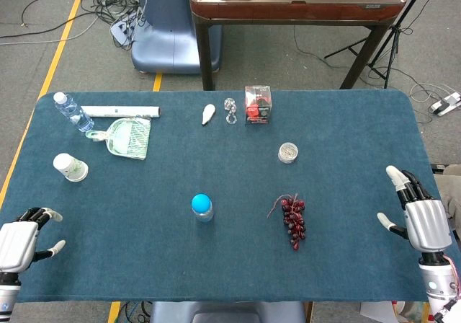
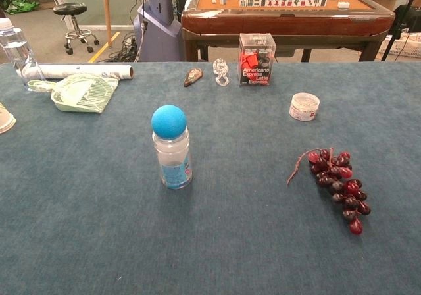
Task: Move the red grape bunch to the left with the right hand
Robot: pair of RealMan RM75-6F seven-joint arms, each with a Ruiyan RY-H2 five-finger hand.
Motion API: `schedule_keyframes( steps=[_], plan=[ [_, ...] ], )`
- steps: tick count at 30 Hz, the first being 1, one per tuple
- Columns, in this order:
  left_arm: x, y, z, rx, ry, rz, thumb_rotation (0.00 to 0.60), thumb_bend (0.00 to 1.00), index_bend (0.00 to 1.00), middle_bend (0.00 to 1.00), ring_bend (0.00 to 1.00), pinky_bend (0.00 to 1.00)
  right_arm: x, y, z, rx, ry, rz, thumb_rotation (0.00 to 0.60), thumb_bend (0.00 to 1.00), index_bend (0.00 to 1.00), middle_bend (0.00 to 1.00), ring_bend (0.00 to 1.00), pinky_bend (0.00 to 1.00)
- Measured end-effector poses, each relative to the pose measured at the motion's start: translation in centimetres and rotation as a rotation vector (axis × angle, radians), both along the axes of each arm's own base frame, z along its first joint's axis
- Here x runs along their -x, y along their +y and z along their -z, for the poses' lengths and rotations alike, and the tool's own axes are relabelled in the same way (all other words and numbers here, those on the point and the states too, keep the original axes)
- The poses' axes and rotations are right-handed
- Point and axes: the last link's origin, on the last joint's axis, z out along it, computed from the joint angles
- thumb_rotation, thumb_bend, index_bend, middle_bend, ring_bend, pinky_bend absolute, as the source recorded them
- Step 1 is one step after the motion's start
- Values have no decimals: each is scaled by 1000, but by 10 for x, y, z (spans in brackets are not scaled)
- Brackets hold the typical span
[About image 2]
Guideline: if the white paper roll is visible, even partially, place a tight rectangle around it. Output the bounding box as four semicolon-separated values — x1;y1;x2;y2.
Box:
16;63;135;80

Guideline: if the small clear blue-label bottle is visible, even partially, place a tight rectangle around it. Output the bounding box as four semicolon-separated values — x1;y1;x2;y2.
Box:
152;126;193;190

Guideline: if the blue table cloth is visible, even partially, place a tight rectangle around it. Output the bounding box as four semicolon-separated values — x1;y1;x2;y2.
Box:
0;61;421;295

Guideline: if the wooden pole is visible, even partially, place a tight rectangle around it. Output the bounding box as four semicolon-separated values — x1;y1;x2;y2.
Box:
101;0;112;48

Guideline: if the brown white computer mouse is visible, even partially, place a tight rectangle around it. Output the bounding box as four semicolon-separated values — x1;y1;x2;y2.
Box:
183;68;204;88

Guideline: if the brown mahjong table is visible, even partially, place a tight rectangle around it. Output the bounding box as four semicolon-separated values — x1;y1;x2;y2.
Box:
180;0;396;62

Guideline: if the green dustpan in bag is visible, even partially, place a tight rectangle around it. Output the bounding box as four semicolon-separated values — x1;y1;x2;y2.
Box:
27;73;120;114

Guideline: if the row of face-showing mahjong tiles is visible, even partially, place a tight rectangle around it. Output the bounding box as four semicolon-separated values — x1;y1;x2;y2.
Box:
239;0;329;8

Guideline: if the clear plastic water bottle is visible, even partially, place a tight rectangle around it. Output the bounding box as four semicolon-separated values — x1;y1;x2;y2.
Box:
0;17;47;92

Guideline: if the white plastic basket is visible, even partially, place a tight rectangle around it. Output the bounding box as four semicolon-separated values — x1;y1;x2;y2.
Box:
378;33;421;59

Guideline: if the white paper cup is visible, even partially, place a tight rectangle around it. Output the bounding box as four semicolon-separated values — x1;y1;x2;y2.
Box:
0;102;16;135

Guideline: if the clear glass figurine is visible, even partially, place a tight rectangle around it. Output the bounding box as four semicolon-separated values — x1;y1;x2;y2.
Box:
212;58;230;87

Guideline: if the blue foam ball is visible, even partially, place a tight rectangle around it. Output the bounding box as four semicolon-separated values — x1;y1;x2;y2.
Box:
151;104;187;141

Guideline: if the black rolling stool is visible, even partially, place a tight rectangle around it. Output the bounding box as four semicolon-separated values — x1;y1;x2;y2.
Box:
52;1;100;55

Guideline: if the green plastic bag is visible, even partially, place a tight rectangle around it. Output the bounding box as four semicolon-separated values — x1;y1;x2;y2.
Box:
6;0;40;14

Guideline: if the clear coffee capsule box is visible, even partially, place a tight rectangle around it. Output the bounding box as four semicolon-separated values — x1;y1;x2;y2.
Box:
238;32;276;87

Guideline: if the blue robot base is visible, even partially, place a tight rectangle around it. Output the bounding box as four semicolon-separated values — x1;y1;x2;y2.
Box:
133;0;185;62

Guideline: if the black tripod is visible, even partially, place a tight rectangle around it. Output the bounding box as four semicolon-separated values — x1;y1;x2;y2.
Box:
381;0;421;62

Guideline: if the round white lidded container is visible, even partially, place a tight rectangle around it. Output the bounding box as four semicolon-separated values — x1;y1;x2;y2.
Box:
289;92;321;122

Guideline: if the bunch of red grapes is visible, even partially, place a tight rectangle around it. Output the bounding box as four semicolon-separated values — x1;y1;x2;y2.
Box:
286;147;372;236

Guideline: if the bundle of floor cables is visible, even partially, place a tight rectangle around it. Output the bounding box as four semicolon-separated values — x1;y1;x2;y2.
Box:
98;33;142;63

